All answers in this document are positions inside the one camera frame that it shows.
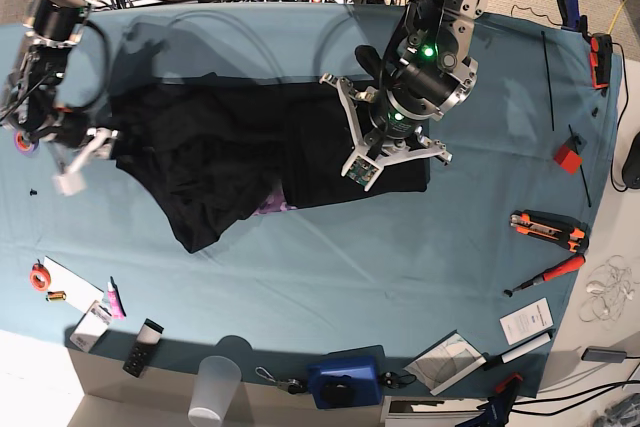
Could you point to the metal carabiner keyring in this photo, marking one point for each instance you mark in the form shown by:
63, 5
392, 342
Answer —
291, 386

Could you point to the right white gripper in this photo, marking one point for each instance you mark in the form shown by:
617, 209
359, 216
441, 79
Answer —
99, 146

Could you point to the translucent plastic cup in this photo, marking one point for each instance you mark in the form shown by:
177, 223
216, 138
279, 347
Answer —
215, 386

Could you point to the pink glue tube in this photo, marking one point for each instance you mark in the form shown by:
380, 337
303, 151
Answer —
116, 307

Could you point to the orange black screwdriver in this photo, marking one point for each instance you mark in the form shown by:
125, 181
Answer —
570, 265

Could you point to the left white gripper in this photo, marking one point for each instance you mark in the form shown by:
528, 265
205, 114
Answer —
382, 134

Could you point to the red cube block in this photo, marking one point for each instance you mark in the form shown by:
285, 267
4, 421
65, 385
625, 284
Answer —
566, 158

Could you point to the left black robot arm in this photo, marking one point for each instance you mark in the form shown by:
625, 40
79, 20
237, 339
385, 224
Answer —
424, 71

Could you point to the white paper sheet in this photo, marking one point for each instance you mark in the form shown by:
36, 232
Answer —
80, 293

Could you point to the teal table cloth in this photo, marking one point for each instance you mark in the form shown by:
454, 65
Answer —
392, 274

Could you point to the black t-shirt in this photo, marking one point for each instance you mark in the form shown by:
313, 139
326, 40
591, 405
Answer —
211, 155

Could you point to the black white remote control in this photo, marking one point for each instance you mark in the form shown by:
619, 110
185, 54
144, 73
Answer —
143, 348

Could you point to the folded map booklet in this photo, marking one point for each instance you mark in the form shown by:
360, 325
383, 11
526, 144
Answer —
445, 363

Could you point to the red black power tool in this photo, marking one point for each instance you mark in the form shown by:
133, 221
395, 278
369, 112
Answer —
600, 61

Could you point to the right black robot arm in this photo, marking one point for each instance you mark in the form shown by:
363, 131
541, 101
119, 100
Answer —
29, 104

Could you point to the white packaged card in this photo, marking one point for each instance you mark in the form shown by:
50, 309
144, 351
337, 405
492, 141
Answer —
92, 326

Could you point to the orange tape roll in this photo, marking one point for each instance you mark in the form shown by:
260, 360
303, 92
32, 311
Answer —
40, 277

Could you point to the purple tape roll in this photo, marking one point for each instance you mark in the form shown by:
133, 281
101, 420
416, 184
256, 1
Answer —
24, 145

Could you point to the white printed card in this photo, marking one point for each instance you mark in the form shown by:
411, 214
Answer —
526, 322

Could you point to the small brass battery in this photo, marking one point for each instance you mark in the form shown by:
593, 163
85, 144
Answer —
54, 296

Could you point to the thin black rod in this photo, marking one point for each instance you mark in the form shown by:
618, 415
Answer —
577, 149

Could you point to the orange black utility knife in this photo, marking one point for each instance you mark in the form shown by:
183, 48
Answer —
567, 234

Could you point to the blue camera box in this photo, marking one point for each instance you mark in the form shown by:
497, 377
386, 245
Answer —
344, 383

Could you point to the black white marker pen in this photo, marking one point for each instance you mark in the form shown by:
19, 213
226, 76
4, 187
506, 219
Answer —
519, 351

